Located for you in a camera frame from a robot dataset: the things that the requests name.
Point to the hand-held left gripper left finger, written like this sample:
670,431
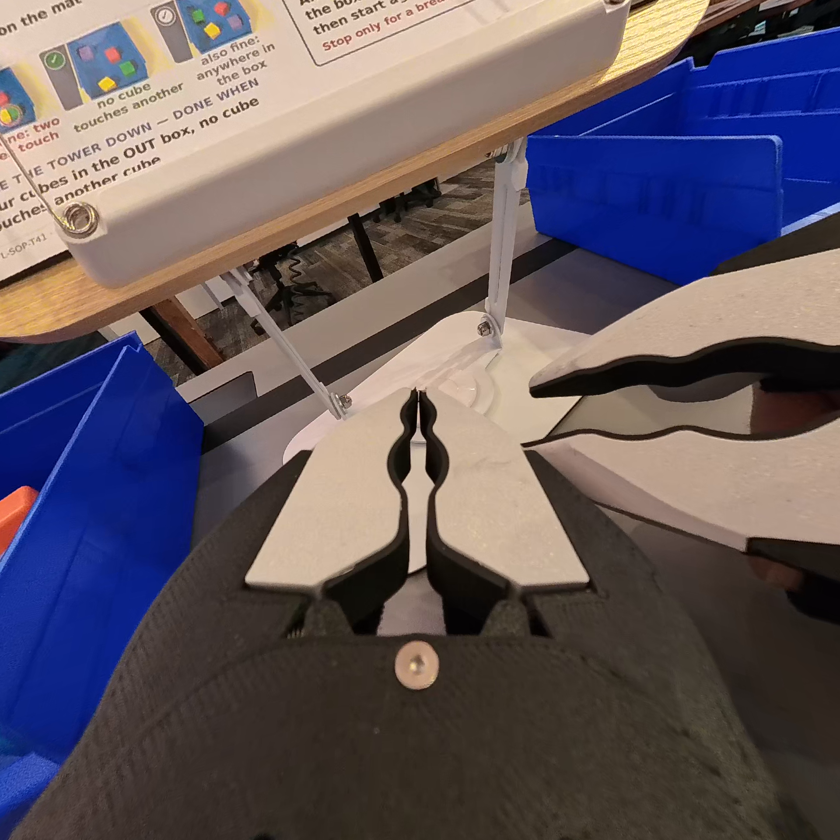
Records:
334,512

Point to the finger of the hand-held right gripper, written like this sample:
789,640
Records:
722,485
709,321

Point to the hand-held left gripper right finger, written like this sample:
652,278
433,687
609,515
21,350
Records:
505,518

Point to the blue plastic bin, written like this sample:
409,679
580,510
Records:
656,184
98,525

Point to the orange cube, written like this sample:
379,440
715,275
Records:
16,522

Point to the grey desk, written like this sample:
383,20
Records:
695,623

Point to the person's right hand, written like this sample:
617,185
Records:
778,576

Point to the black swivel chair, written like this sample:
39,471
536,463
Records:
289,289

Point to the black table leg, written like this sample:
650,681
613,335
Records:
164,341
366,249

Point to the white stand with wooden board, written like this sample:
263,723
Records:
328,151

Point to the printed instruction sheet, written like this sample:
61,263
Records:
164,131

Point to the wooden post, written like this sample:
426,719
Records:
193,338

